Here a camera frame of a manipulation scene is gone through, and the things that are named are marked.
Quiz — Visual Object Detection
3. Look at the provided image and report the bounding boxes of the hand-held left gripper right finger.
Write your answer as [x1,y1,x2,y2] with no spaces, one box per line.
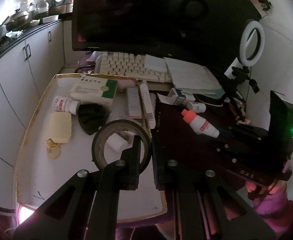
[152,139,279,240]

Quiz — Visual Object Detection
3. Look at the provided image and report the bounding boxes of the small blue white box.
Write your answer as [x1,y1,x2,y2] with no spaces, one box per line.
[167,88,195,105]

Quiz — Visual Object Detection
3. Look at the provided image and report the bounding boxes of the steel pot with lid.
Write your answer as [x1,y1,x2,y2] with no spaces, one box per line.
[35,0,49,18]

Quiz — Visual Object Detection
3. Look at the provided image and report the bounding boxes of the white pill bottle red label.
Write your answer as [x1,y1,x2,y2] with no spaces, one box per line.
[53,96,80,115]

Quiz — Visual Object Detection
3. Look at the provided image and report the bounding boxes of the white bottle orange cap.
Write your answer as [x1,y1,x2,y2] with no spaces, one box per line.
[181,109,220,138]

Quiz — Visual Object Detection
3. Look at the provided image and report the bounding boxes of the white green medicine box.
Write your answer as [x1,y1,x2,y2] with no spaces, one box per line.
[70,76,118,112]

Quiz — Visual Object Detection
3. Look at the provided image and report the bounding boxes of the pile of pens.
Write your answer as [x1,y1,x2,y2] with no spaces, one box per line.
[228,94,248,120]

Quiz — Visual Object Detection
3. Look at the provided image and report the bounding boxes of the cream keyboard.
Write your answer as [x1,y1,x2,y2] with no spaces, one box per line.
[94,52,173,83]

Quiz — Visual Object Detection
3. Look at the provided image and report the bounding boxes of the black kitchen countertop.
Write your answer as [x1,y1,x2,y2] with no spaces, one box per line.
[0,12,73,68]

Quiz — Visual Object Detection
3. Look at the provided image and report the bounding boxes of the black computer monitor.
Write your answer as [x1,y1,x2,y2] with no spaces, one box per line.
[71,0,263,74]

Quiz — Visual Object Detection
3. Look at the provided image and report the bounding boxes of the white notepad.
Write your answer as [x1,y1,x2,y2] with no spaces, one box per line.
[144,54,167,73]

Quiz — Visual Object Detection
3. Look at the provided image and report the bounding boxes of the dark knit cloth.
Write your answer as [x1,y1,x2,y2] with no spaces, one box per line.
[78,102,110,135]

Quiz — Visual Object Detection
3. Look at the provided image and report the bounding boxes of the grey orange tall box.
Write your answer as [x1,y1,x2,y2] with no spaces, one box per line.
[126,86,142,119]

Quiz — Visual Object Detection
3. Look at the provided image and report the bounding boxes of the white gold-edged box lid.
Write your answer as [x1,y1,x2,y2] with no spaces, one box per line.
[15,73,169,223]

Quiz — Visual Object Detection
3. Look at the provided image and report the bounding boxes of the black tripod stand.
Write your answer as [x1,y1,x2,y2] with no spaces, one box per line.
[224,64,260,124]

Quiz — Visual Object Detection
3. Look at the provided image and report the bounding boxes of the person's right hand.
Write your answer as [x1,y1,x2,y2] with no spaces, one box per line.
[245,179,291,201]

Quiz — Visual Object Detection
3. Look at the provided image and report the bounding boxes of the person's right forearm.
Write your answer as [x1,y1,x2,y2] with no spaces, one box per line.
[251,160,293,234]

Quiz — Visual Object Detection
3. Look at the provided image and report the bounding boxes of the long narrow white box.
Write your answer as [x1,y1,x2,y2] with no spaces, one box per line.
[139,83,156,129]

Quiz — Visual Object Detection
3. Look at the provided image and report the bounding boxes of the white ring light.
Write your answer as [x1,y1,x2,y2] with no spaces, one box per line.
[240,20,266,67]

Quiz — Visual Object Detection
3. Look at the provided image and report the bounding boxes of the small white pill bottle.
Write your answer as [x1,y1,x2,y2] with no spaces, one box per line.
[186,102,207,113]

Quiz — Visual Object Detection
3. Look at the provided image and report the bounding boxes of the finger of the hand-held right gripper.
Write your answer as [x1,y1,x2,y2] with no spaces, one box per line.
[207,134,285,168]
[220,126,271,141]

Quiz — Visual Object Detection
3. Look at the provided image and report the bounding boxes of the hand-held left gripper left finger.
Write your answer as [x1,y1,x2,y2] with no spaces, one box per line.
[13,135,142,240]

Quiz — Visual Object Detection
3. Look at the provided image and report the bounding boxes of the white kitchen base cabinets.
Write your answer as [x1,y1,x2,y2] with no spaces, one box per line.
[0,19,73,165]

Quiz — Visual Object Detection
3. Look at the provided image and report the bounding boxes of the steel lidded wok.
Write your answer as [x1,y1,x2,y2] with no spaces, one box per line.
[5,9,32,30]

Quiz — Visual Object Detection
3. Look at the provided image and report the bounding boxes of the stack of white papers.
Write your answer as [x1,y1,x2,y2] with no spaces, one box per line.
[164,57,223,92]

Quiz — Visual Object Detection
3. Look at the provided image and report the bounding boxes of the black tape roll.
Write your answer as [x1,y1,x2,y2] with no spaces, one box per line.
[91,119,152,174]

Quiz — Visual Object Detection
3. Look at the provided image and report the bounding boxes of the teal folder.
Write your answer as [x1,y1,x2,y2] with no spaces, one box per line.
[194,90,227,99]

